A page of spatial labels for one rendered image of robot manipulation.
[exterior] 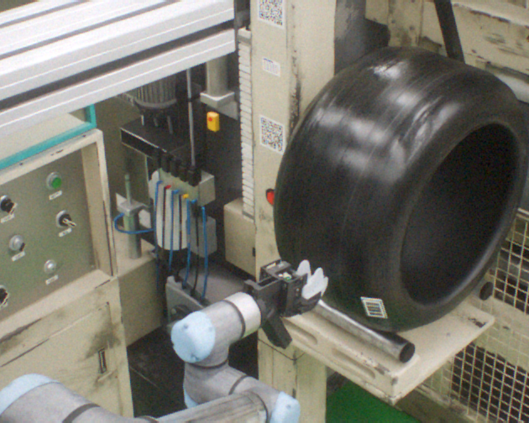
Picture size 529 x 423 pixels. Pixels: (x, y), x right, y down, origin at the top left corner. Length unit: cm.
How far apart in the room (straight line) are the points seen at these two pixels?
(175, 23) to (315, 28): 140
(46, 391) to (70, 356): 88
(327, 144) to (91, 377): 87
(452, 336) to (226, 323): 73
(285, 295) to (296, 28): 55
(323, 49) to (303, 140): 27
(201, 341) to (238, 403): 13
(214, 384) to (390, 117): 57
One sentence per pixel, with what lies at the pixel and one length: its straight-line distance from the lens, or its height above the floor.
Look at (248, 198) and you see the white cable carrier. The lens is 242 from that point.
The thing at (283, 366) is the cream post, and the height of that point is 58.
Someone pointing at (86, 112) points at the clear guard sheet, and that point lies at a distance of 219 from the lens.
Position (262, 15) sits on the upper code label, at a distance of 215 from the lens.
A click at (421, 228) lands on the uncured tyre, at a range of 242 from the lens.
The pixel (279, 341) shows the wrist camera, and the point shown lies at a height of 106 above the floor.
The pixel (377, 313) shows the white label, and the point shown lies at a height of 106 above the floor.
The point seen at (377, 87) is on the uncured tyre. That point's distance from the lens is 198.
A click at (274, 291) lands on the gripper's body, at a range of 187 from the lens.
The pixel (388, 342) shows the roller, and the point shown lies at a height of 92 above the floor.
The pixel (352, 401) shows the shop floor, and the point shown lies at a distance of 337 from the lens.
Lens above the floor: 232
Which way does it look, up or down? 33 degrees down
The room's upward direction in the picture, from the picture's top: 1 degrees counter-clockwise
